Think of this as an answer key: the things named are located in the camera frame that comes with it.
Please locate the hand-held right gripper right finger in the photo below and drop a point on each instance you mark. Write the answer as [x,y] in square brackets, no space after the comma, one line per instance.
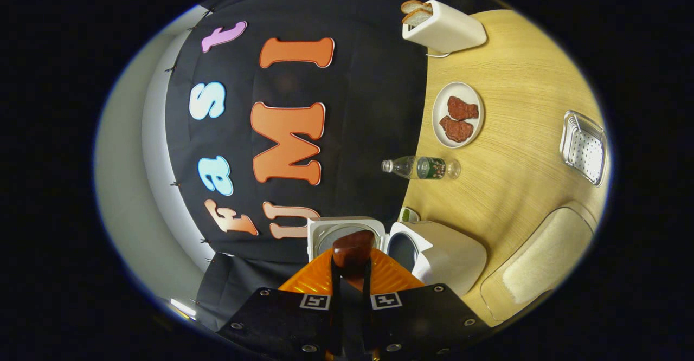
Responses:
[367,317]

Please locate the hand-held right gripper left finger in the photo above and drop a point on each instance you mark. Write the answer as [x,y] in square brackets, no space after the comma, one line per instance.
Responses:
[335,317]

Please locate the brown wooden spoon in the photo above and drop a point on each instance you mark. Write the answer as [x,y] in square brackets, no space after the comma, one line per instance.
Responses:
[352,250]

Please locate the white rice cooker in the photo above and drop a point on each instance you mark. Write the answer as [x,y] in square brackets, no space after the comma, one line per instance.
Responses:
[450,255]

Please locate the small white green cup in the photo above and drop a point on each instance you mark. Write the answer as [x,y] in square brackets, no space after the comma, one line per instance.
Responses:
[409,215]

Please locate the clear plastic tray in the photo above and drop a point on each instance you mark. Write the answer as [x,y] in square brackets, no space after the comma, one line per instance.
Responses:
[496,301]

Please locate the glass bottle green label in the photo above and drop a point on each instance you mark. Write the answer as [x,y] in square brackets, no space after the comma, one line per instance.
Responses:
[428,168]

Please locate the black backdrop cloth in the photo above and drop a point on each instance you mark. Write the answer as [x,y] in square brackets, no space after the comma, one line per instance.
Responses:
[352,133]

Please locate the red meat piece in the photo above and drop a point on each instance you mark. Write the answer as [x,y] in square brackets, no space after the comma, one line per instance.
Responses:
[456,129]
[462,109]

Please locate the white round plate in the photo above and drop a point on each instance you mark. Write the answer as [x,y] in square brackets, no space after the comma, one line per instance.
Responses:
[442,103]

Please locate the white toaster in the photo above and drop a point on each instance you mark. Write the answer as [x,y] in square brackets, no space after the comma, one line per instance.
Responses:
[450,27]

